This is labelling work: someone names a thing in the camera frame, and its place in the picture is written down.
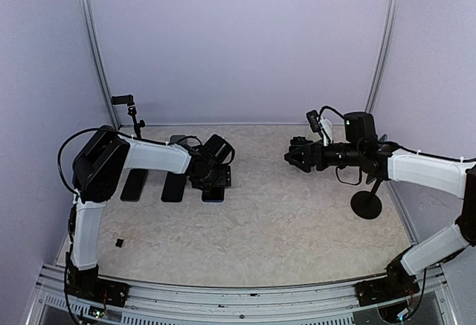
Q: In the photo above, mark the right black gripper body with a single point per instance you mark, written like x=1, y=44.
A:
x=317, y=146

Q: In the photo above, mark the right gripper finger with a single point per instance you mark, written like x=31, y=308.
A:
x=295, y=153
x=299, y=163

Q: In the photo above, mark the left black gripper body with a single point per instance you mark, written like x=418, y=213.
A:
x=213, y=178

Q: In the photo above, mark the black round base phone stand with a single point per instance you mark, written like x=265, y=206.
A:
x=179, y=139

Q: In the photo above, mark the black phone from tall stand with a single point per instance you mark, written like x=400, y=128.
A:
x=134, y=185

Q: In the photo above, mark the black tall stand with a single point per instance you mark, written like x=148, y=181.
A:
x=128, y=100
x=366, y=204

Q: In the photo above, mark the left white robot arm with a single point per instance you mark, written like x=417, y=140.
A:
x=96, y=173

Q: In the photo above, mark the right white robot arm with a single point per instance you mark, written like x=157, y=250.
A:
x=381, y=161

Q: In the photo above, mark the black small stand back right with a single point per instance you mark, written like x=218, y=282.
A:
x=300, y=141

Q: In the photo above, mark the phone on right tall stand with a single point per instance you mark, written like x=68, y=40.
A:
x=370, y=179

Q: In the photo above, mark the white cup back right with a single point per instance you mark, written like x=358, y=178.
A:
x=326, y=126

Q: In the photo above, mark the small black clip piece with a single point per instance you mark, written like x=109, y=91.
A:
x=119, y=243

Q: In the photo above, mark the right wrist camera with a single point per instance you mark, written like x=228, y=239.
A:
x=314, y=132

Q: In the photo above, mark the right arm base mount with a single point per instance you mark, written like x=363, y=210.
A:
x=370, y=292

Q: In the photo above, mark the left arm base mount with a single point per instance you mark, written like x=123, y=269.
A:
x=106, y=292

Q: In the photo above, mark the right aluminium corner post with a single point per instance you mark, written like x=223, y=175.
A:
x=384, y=50

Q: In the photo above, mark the aluminium corner post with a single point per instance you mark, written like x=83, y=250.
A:
x=384, y=50
x=94, y=47

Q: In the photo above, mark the aluminium front rail frame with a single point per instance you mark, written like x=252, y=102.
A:
x=326, y=303

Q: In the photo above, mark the left aluminium corner post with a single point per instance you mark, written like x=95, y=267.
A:
x=94, y=47

